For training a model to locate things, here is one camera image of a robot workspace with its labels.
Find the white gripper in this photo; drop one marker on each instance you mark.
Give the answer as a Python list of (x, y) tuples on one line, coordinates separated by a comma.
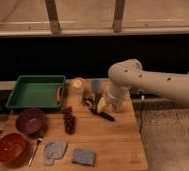
[(114, 96)]

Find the dark red grape bunch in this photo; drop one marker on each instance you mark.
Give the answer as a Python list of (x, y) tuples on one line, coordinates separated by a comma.
[(69, 120)]

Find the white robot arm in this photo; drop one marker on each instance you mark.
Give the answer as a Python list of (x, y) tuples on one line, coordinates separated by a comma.
[(129, 73)]

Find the purple bowl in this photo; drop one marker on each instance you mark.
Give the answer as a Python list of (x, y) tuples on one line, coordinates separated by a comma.
[(30, 121)]

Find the red bowl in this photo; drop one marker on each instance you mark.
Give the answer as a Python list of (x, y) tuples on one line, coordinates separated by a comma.
[(12, 147)]

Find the grey blue can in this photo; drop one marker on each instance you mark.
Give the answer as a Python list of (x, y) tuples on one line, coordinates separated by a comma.
[(96, 86)]

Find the small white cup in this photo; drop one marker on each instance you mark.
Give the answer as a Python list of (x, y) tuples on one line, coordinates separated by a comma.
[(78, 85)]

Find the orange carrot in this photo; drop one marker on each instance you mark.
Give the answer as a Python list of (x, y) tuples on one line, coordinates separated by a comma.
[(58, 94)]

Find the blue sponge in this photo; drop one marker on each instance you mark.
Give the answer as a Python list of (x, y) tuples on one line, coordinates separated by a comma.
[(83, 157)]

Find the grey blue cloth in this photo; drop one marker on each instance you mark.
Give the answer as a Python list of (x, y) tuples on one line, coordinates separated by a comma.
[(54, 150)]

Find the green plastic tray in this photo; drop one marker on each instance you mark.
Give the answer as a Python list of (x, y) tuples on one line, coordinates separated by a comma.
[(37, 91)]

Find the metal spoon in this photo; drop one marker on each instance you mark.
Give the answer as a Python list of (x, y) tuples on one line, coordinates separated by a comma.
[(38, 141)]

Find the black handled knife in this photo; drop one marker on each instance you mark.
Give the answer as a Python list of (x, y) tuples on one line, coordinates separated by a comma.
[(92, 103)]

